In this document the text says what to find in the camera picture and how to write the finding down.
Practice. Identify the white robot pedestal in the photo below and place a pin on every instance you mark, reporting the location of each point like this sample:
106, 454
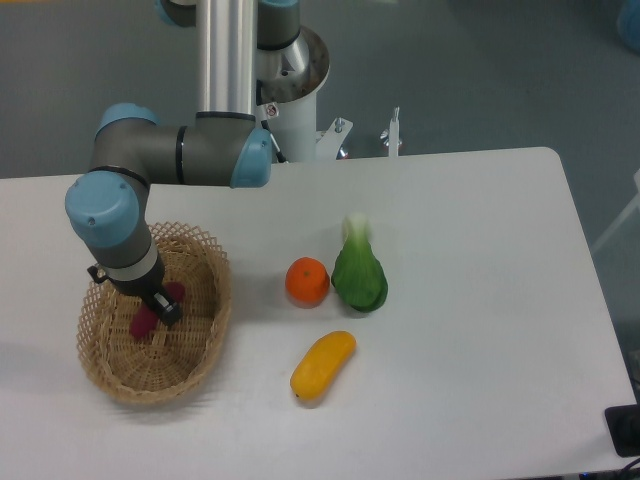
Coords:
289, 81

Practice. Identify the yellow mango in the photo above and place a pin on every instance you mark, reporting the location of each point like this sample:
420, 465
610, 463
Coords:
319, 367

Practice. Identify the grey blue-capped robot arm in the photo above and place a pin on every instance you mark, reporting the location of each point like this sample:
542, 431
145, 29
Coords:
226, 146

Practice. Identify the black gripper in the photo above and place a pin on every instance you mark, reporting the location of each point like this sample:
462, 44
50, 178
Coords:
148, 285

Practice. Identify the oval wicker basket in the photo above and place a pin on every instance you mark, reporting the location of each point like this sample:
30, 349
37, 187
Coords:
168, 361

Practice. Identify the orange tangerine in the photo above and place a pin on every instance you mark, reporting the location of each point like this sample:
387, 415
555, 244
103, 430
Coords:
307, 282

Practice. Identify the black device at table edge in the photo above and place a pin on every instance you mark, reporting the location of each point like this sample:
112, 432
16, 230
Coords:
623, 426

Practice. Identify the green bok choy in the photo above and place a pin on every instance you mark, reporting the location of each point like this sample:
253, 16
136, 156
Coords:
358, 276

